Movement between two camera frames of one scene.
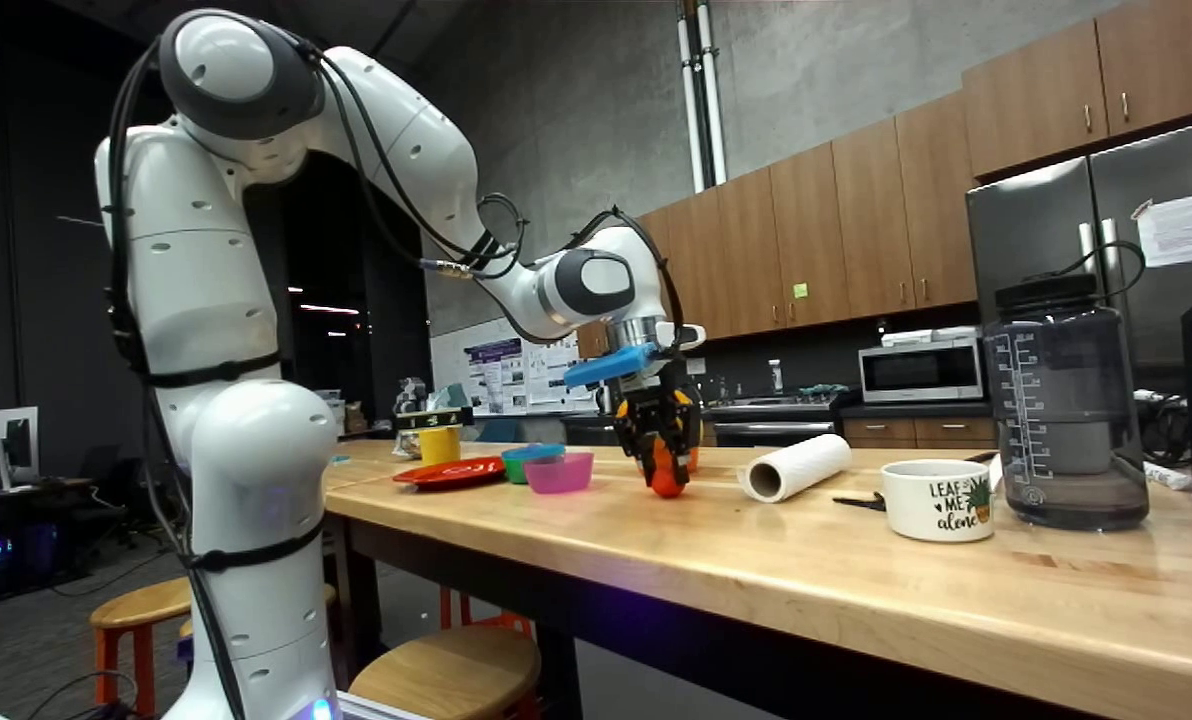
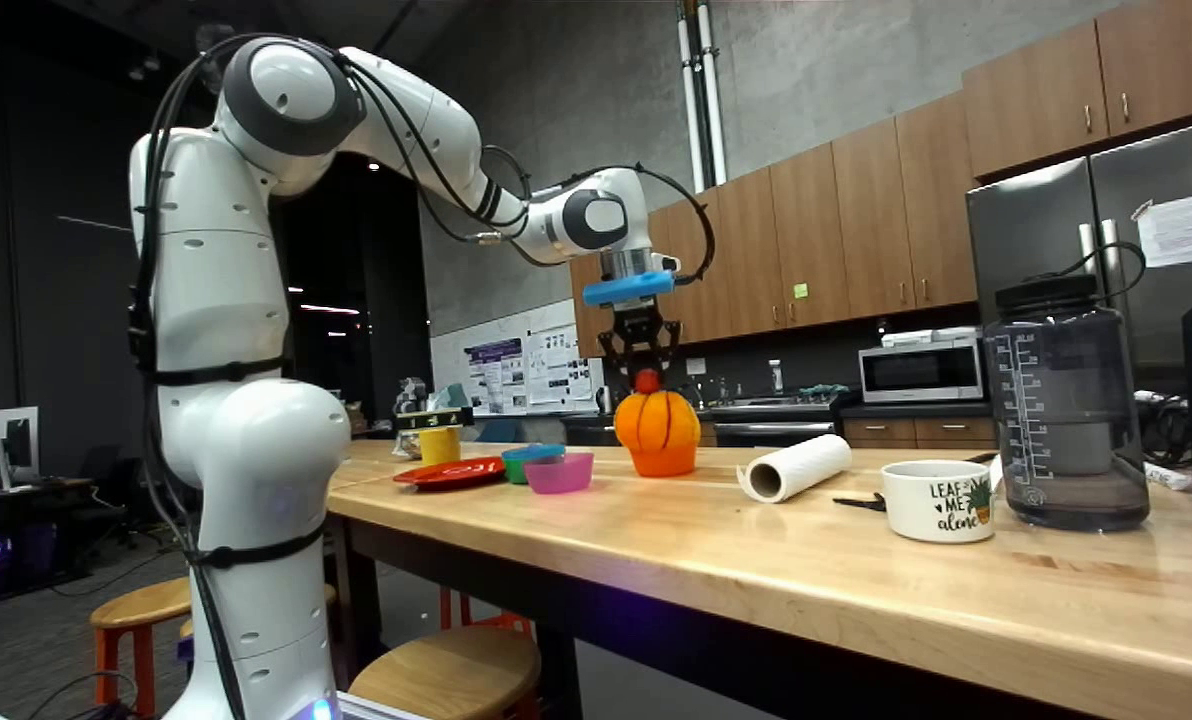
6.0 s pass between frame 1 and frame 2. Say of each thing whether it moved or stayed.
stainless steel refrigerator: stayed
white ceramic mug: stayed
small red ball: moved
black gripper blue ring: moved
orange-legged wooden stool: stayed
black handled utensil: stayed
